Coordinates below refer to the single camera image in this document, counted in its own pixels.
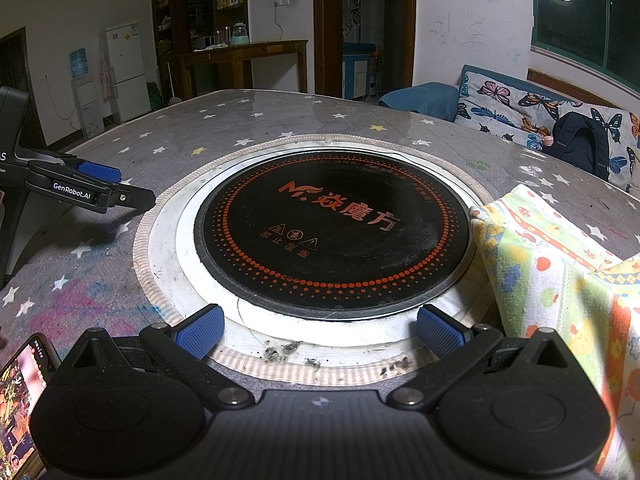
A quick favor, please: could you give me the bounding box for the blue and white cabinet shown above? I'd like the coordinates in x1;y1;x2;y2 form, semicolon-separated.
342;42;374;101

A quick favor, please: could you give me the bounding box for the blue water bottle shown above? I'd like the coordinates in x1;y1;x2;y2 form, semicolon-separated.
69;48;90;80

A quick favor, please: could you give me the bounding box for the white round cooktop surround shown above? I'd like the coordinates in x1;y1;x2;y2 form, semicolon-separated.
145;141;493;361

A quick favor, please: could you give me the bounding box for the wooden shelf cabinet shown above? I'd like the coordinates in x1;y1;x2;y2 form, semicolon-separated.
151;0;249;106

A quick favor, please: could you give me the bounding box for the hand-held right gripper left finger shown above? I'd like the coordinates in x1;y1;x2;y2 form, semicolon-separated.
67;304;256;408

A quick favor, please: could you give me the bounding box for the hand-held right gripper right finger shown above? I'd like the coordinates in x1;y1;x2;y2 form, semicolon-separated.
387;304;573;408

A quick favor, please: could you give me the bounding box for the green framed window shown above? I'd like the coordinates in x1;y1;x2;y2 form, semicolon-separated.
530;0;640;97

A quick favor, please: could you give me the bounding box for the white mop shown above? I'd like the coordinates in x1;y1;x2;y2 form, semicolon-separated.
167;52;184;104

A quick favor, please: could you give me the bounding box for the black backpack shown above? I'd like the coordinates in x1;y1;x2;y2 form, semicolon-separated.
551;111;611;181

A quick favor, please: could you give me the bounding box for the black smartphone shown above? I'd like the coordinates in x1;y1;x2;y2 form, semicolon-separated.
0;332;62;480

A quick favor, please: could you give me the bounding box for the dark wooden table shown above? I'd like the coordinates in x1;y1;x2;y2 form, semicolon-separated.
178;40;309;102

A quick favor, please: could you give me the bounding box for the colourful mushroom print garment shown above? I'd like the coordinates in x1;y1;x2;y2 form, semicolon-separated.
469;183;640;480

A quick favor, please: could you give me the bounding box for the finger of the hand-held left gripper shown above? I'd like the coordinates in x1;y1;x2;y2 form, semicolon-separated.
27;166;157;211
30;158;123;185

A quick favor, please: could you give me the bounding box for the butterfly print sofa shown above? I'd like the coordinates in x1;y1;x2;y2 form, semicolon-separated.
454;64;640;193

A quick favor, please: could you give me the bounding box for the dark wooden door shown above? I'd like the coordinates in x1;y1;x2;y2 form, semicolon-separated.
0;27;44;137

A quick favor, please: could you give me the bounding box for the black round induction cooktop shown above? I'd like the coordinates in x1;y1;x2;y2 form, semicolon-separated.
193;148;474;322

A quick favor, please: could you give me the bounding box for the white refrigerator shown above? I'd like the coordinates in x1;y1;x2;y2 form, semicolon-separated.
105;22;152;124

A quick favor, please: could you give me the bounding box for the brown wooden door frame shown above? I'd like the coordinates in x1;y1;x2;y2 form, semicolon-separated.
313;0;417;100

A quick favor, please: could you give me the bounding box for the white water dispenser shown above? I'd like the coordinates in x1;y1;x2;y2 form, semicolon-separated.
72;77;105;139

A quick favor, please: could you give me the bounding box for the blue cushion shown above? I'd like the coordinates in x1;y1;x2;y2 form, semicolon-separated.
378;83;460;122

